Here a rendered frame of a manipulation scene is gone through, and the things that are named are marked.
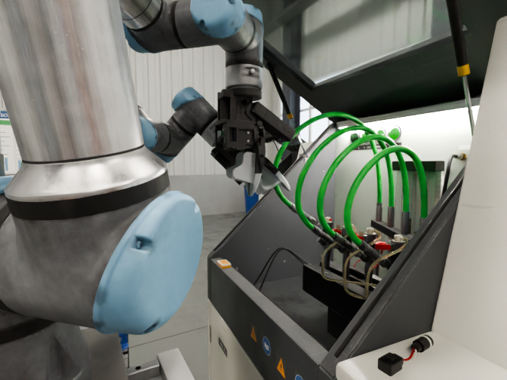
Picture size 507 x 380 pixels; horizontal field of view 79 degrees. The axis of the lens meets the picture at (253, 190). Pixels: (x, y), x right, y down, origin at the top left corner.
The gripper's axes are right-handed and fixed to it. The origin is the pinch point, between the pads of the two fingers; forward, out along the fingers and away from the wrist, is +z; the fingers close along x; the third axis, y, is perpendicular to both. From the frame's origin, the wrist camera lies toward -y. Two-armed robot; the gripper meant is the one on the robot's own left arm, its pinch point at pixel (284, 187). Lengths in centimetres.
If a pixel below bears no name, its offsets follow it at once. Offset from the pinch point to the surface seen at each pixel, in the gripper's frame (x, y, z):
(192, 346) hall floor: -156, 78, 49
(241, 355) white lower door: -11.0, 38.4, 24.1
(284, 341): 14.2, 27.3, 19.2
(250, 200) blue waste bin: -607, -127, 43
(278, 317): 9.1, 24.8, 17.3
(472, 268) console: 31.6, -2.9, 28.9
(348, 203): 22.0, 0.3, 8.5
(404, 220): 7.6, -14.1, 27.4
